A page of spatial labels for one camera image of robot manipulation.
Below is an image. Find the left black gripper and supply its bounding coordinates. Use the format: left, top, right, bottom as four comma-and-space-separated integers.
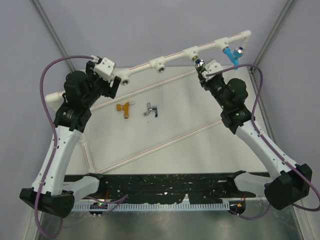
84, 62, 122, 107

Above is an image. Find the green water faucet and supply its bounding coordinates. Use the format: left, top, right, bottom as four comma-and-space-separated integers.
192, 55, 205, 72

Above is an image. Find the white PVC pipe frame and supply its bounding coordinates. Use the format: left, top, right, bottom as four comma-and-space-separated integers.
45, 29, 252, 174

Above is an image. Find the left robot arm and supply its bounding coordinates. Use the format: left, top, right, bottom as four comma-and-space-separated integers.
19, 57, 121, 218

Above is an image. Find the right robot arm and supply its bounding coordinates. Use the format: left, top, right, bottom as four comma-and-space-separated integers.
195, 64, 312, 210

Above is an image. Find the orange water faucet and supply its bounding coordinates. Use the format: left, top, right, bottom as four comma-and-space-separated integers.
115, 102, 135, 119

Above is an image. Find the blue water faucet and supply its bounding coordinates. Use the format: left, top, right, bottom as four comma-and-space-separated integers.
222, 46, 245, 67

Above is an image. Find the chrome water faucet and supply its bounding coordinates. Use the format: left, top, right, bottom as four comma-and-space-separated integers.
143, 102, 158, 118

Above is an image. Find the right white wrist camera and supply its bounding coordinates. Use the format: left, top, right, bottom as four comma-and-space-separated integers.
202, 59, 223, 78

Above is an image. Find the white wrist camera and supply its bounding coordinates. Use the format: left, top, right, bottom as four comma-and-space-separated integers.
202, 59, 223, 78
91, 55, 116, 83

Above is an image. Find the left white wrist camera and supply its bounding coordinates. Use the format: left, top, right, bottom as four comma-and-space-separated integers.
91, 55, 116, 83

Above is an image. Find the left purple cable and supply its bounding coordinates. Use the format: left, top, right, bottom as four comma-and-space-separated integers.
34, 55, 130, 238

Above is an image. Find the purple cable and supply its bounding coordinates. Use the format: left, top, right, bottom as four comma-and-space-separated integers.
204, 64, 320, 221
34, 55, 130, 238

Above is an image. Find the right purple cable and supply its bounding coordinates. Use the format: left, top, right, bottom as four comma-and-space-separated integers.
204, 64, 320, 221

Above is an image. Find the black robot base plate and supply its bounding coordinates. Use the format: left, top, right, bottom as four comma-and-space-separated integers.
63, 171, 256, 204

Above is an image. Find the white slotted cable duct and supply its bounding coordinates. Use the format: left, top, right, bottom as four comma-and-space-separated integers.
72, 201, 230, 212

